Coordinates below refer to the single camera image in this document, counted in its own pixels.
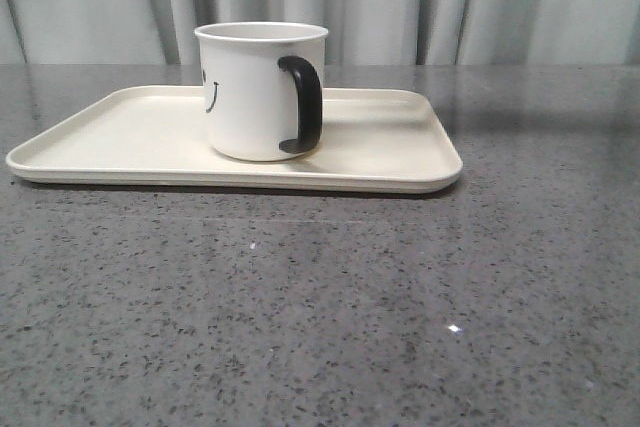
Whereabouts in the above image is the grey pleated curtain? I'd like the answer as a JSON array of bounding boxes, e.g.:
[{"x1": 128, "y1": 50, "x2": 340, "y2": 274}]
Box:
[{"x1": 1, "y1": 0, "x2": 639, "y2": 65}]

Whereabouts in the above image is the cream rectangular plastic tray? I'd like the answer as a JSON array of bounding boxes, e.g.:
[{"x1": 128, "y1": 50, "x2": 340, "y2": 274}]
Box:
[{"x1": 6, "y1": 85, "x2": 463, "y2": 194}]

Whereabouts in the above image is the white smiley mug black handle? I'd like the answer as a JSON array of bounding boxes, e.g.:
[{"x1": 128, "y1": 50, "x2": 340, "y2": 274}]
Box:
[{"x1": 195, "y1": 21, "x2": 329, "y2": 161}]

